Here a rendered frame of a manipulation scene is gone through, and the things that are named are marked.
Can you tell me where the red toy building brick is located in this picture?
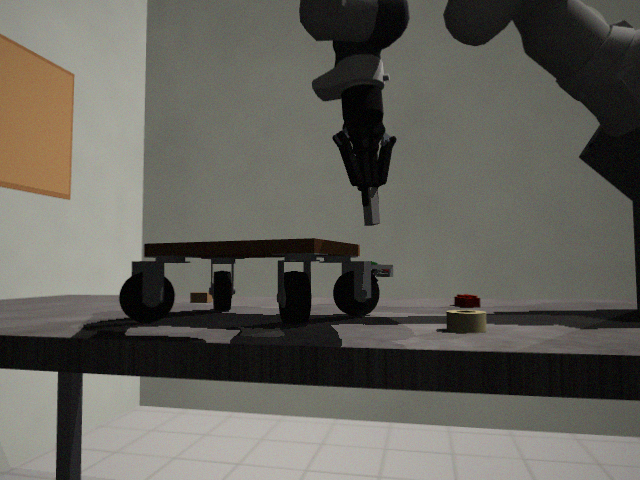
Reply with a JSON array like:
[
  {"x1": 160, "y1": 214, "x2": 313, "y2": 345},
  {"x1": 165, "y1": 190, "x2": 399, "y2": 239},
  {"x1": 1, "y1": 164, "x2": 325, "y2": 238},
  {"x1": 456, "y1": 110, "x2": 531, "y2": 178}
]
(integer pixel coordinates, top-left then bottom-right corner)
[{"x1": 454, "y1": 294, "x2": 480, "y2": 307}]

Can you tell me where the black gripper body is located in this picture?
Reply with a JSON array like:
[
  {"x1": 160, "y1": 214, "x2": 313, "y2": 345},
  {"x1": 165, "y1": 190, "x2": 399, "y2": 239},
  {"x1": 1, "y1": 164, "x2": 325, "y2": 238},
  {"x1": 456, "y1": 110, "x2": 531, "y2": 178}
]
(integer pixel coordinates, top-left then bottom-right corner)
[{"x1": 341, "y1": 84, "x2": 385, "y2": 148}]

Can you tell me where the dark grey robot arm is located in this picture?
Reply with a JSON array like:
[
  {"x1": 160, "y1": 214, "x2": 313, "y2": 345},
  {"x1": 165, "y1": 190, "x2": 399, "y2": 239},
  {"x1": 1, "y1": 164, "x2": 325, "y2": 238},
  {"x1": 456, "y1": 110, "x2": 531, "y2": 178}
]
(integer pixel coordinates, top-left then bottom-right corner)
[{"x1": 299, "y1": 0, "x2": 640, "y2": 137}]

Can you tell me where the tan rectangular block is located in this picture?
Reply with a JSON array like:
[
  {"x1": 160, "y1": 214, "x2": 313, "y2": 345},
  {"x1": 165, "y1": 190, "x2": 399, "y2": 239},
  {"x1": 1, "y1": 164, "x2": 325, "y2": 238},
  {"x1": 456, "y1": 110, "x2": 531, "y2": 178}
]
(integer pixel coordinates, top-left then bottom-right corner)
[{"x1": 190, "y1": 292, "x2": 212, "y2": 303}]

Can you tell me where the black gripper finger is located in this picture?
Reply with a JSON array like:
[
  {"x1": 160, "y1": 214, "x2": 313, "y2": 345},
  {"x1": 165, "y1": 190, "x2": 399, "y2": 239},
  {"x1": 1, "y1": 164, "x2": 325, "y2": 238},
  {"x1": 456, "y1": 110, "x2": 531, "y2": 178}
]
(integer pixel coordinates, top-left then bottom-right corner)
[
  {"x1": 332, "y1": 125, "x2": 376, "y2": 226},
  {"x1": 368, "y1": 126, "x2": 396, "y2": 226}
]

